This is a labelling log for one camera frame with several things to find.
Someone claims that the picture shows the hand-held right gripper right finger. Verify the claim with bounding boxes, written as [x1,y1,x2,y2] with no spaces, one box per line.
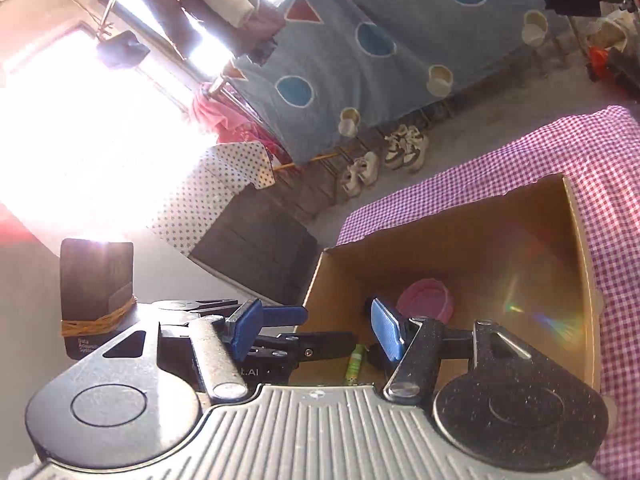
[370,297,533,404]

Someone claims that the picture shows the red plastic bag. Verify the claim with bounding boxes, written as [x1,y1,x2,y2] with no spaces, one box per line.
[586,46,618,81]

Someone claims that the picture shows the maroon hanging garment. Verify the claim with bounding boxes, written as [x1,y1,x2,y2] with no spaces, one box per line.
[135,0,286,61]

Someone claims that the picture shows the red cloth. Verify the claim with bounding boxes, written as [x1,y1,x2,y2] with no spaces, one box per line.
[0,202,36,243]

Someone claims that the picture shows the green lip balm tube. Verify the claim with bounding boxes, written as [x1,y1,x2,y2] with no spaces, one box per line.
[344,344,367,385]

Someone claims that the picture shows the yellow pole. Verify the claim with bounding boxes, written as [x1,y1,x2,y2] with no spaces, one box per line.
[272,150,346,171]

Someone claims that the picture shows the white polka dot cloth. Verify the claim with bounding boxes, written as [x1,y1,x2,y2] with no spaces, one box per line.
[150,142,276,256]

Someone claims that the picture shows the pink hanging clothes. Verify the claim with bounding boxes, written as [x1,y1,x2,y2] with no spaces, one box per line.
[192,85,281,156]

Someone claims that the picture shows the woven bag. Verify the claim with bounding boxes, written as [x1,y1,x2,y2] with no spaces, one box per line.
[587,17,628,51]

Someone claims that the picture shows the pink plastic bowl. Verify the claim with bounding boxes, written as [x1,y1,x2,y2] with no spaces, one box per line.
[396,280,456,325]

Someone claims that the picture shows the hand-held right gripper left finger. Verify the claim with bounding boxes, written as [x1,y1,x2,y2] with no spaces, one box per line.
[102,297,266,404]

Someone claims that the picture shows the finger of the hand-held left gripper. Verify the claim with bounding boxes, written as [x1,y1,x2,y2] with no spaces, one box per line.
[252,331,372,363]
[257,304,307,328]

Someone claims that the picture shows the blue blanket with shapes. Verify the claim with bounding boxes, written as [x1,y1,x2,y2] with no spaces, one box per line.
[227,0,573,163]

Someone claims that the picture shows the brown cardboard box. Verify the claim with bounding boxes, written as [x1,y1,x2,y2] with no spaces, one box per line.
[287,174,608,396]

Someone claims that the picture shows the dark hanging cloth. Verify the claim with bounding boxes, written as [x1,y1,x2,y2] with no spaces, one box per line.
[96,30,151,70]

